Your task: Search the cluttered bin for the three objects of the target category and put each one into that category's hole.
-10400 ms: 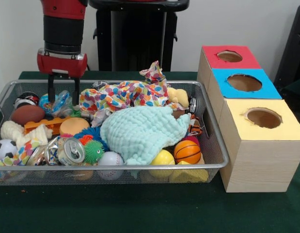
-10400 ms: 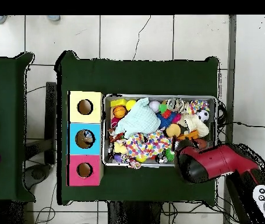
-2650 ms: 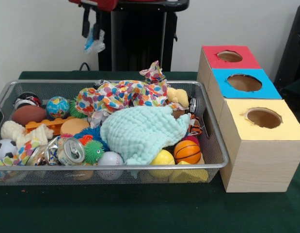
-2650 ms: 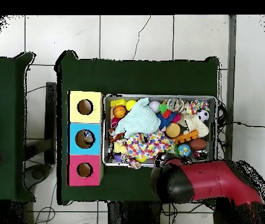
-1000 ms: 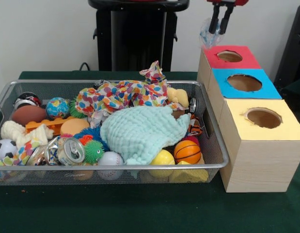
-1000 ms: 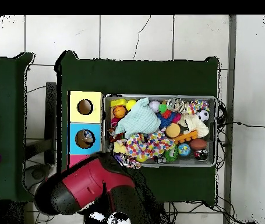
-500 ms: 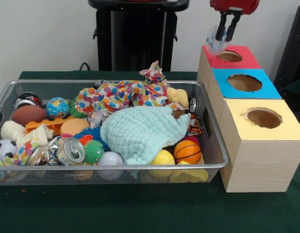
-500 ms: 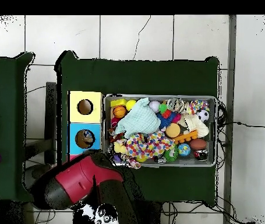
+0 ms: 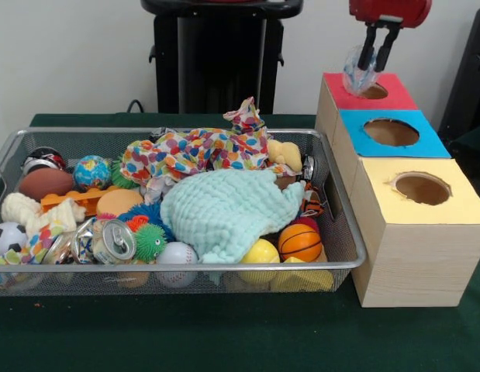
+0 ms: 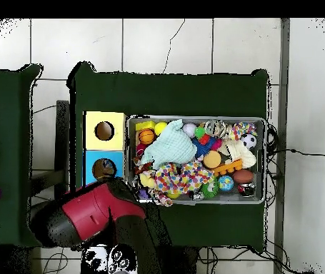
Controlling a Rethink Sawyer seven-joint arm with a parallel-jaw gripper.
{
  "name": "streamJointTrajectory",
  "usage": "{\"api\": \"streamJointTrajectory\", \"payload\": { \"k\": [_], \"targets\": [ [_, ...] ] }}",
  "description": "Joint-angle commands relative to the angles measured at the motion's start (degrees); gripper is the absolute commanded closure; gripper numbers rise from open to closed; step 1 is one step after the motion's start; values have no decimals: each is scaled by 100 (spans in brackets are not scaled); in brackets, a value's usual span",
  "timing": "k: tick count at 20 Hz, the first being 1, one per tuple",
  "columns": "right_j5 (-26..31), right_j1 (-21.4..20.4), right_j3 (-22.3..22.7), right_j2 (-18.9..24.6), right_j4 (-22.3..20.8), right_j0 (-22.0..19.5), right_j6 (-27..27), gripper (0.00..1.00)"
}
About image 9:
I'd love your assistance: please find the mint green cloth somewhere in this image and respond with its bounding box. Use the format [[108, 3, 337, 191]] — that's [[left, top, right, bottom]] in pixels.
[[160, 169, 306, 264]]

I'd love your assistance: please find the peach foam disc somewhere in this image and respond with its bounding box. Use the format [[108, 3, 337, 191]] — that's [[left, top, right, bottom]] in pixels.
[[96, 189, 146, 218]]

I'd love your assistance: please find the orange basketball toy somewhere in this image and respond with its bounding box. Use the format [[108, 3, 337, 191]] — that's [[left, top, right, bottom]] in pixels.
[[278, 223, 323, 262]]

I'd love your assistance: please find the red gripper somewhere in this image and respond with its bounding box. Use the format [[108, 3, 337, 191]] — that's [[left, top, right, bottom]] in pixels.
[[348, 0, 433, 74]]

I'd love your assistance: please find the brown football toy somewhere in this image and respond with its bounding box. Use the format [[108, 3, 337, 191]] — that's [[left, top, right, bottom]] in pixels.
[[18, 168, 74, 202]]

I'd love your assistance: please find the dark green tablecloth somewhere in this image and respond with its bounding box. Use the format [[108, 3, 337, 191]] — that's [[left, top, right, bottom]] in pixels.
[[451, 122, 480, 158], [0, 112, 480, 372]]

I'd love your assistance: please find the orange toy brick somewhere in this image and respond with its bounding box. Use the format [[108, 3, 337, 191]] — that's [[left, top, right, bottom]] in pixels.
[[40, 186, 123, 214]]

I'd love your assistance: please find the small crushed plastic bottle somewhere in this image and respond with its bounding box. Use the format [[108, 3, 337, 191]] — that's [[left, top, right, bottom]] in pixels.
[[342, 44, 381, 96]]

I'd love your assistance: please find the crushed silver can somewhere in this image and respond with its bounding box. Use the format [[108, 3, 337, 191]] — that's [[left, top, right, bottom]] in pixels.
[[72, 217, 138, 264]]

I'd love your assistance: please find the wooden box with three holes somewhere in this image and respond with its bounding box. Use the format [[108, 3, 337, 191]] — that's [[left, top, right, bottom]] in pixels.
[[316, 72, 480, 308]]

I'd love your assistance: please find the small soccer ball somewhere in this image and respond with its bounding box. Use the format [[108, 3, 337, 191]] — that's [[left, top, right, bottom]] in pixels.
[[0, 221, 29, 257]]

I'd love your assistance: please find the colourful polka dot cloth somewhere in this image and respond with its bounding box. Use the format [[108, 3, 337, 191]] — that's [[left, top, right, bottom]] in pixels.
[[119, 127, 272, 195]]

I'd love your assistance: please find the silver mesh bin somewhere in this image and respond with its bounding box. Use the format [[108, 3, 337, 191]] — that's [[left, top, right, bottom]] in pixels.
[[0, 126, 368, 296]]

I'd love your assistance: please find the globe print ball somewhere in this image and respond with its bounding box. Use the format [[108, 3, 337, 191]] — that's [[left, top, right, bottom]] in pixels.
[[72, 155, 112, 191]]

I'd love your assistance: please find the black chair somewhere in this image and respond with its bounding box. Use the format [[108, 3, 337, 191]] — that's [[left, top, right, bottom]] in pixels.
[[437, 6, 480, 177]]

